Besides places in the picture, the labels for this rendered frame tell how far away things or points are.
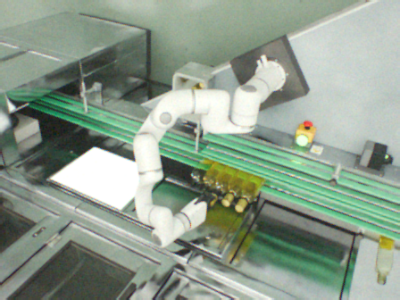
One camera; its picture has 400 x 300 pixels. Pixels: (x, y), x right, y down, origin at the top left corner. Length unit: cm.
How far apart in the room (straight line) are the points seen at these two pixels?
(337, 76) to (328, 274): 77
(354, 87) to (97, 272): 121
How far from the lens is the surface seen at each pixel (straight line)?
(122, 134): 200
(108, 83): 247
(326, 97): 165
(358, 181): 161
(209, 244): 155
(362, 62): 158
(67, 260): 159
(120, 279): 150
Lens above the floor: 225
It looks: 49 degrees down
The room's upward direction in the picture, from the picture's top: 137 degrees counter-clockwise
